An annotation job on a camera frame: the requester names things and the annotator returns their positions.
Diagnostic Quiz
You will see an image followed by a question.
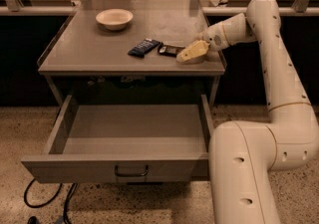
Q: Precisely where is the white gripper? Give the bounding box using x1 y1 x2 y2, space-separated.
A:
176 13 256 63

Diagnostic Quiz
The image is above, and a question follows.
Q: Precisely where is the black chocolate rxbar wrapper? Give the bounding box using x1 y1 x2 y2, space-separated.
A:
158 43 183 57

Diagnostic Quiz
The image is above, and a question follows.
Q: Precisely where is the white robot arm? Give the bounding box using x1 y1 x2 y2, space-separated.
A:
176 0 319 224

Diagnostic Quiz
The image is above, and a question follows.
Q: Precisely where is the grey open top drawer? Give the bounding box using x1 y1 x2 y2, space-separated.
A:
21 96 213 183

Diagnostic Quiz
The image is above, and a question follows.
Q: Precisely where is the grey metal cabinet table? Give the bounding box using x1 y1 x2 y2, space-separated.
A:
38 0 225 105

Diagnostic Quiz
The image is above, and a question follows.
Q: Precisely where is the blue snack bar wrapper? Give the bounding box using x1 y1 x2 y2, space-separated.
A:
128 39 160 58

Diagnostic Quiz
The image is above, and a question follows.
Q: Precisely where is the white ceramic bowl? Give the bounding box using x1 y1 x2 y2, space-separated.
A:
96 9 134 31

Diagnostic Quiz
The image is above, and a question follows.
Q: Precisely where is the black drawer handle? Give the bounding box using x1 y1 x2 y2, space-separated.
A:
114 165 149 178

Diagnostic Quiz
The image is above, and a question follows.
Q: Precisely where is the black straight floor cable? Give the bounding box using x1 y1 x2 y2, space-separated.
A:
62 182 80 224

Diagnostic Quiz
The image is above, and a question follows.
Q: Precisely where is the white horizontal rail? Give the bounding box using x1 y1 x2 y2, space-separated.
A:
0 6 319 17

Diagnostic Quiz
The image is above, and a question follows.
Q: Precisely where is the black looped floor cable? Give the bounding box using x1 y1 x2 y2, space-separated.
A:
23 177 64 209

